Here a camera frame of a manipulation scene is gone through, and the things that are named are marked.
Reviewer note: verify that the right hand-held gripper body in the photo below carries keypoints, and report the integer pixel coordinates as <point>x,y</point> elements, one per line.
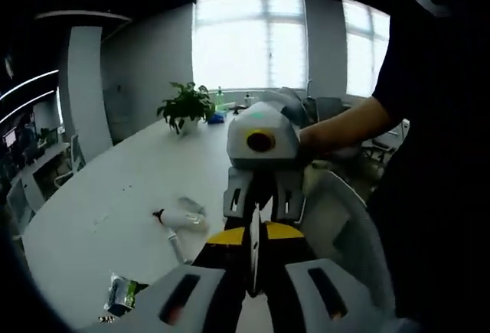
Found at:
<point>268,122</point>

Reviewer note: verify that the white mesh office chair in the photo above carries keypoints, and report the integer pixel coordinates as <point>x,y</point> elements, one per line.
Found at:
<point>337,210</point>

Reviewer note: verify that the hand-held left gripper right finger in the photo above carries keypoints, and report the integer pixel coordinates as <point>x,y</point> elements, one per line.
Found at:
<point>337,294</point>

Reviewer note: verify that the potted green plant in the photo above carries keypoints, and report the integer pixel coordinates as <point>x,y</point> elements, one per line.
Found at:
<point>183,107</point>

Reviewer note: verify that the grey office chair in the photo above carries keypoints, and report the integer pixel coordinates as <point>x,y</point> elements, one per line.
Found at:
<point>331,110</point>

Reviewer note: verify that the slim printed skincare tube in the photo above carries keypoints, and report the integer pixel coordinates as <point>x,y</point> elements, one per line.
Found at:
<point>176,245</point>

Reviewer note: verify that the long ceiling light strip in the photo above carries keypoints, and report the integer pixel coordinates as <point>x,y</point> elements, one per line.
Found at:
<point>30,82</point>
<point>27,105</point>

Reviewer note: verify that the green spray bottle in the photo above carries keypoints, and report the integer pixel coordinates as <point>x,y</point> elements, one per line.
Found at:
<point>219,99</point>

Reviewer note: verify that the white skincare bottle clear cap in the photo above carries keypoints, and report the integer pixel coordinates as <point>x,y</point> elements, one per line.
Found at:
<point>191,203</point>

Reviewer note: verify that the curved ceiling rail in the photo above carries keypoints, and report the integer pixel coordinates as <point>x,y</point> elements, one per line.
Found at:
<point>80,15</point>

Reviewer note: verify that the person's right hand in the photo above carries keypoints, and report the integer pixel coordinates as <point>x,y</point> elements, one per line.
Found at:
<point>325,141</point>

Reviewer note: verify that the white skincare tube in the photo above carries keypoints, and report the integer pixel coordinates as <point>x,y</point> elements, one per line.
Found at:
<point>254,256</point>

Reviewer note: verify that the small white bottle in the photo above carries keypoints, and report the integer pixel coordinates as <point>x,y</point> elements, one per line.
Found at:
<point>249,100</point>

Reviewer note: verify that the red collar skincare pump bottle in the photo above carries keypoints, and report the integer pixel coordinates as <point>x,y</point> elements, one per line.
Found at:
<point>183,221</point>

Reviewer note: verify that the blue cloth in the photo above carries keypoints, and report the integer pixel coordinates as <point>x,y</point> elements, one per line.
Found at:
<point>216,118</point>

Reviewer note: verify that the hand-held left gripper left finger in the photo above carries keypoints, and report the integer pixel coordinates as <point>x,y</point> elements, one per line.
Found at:
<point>180,298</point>

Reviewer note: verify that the green silver skincare sachet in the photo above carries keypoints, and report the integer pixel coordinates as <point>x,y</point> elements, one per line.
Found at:
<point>122,291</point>

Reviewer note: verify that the large window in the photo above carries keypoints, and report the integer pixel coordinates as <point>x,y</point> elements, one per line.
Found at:
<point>249,38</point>
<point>363,46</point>

